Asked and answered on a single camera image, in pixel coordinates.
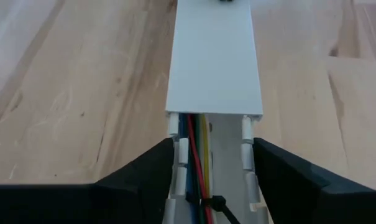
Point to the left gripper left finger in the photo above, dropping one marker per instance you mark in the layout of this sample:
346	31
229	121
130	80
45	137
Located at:
97	205

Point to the black zip tie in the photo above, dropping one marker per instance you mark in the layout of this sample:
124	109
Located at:
218	202

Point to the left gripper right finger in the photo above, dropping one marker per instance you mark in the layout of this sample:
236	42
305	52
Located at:
315	202

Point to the white duct cover strip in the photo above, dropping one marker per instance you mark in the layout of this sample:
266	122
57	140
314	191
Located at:
214	62

